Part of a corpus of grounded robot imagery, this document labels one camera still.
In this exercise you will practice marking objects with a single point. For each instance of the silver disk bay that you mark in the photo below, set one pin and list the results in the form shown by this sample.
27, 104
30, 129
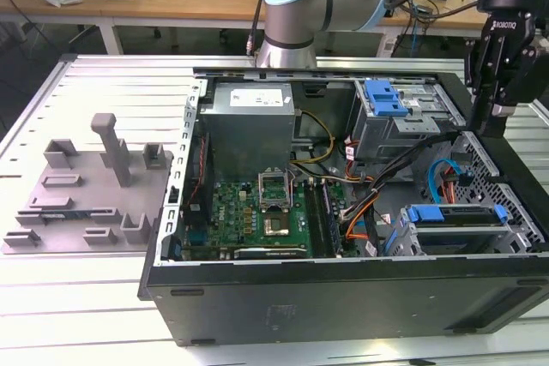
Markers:
472, 233

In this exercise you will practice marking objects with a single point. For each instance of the grey power supply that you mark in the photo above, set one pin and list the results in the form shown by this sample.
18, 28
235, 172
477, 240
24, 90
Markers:
244, 134

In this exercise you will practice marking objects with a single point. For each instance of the black RAM slot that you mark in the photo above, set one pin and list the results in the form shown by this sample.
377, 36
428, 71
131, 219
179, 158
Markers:
312, 211

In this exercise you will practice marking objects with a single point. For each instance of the grey parts rack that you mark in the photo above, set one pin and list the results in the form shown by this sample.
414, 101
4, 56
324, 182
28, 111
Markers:
86, 216

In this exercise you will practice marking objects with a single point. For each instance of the wooden desk white frame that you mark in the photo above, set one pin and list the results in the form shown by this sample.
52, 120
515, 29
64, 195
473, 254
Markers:
150, 1
450, 19

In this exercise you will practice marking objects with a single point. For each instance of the black PC case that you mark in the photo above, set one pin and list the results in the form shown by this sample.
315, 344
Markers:
300, 297

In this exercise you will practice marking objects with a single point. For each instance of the RAM stick with blue labels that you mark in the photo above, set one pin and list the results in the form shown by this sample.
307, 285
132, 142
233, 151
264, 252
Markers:
331, 222

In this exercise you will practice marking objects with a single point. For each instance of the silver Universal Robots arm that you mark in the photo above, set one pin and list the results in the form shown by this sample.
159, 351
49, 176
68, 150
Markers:
300, 10

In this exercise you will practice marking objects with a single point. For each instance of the green RAM stick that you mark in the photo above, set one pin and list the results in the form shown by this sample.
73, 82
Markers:
64, 214

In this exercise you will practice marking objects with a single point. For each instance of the black graphics card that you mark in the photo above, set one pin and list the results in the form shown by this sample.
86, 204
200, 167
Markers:
270, 252

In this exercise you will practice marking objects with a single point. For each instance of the CPU socket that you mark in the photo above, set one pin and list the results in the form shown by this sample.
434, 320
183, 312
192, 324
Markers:
276, 226

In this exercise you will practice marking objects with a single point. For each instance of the white red label tag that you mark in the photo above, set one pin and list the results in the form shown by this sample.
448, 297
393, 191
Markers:
349, 152

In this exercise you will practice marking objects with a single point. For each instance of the silver optical drive cage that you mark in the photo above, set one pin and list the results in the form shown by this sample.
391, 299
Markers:
399, 134

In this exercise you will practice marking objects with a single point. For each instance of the green motherboard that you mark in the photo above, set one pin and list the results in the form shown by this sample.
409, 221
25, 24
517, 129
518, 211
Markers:
231, 211

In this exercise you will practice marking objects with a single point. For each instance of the blue drive cage latch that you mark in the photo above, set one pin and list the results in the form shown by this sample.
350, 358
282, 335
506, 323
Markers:
381, 98

